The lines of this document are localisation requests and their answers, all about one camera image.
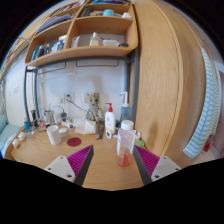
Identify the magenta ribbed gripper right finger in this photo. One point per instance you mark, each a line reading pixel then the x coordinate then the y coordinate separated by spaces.
pixel 152 167

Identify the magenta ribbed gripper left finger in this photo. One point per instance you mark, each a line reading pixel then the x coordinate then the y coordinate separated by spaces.
pixel 74 167

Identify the dark red round coaster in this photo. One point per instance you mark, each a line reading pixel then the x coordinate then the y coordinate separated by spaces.
pixel 73 142

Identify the white plastic cup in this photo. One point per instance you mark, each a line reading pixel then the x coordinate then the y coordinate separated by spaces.
pixel 53 134

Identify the clear bottle with orange liquid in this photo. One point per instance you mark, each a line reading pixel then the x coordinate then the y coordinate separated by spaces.
pixel 125 143

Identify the white crumpled tissue pack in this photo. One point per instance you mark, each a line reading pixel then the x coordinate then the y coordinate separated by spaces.
pixel 86 127

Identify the small white clock cube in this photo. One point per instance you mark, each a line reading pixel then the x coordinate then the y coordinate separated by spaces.
pixel 108 134

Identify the wooden groot figurine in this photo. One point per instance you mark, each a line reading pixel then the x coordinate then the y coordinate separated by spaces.
pixel 95 113

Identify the blue wash bottle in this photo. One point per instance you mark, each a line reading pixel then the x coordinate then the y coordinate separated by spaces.
pixel 125 109

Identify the white pump bottle red top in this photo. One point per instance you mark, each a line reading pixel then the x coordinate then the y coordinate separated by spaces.
pixel 110 120

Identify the small blue bottle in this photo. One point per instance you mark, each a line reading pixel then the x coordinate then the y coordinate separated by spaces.
pixel 26 124

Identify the striped teal white towel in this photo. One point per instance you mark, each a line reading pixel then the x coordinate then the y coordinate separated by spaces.
pixel 208 121

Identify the tall wooden wardrobe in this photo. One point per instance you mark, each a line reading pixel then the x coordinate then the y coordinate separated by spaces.
pixel 171 80

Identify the clear bottle on shelf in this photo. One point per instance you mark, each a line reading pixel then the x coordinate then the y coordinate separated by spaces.
pixel 94 40

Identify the white box on shelf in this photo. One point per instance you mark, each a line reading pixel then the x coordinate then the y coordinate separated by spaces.
pixel 113 43

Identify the teal bowl on top shelf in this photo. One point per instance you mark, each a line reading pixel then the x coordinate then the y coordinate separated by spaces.
pixel 108 12

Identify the wooden wall shelf unit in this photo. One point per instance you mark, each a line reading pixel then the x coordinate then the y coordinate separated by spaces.
pixel 78 29

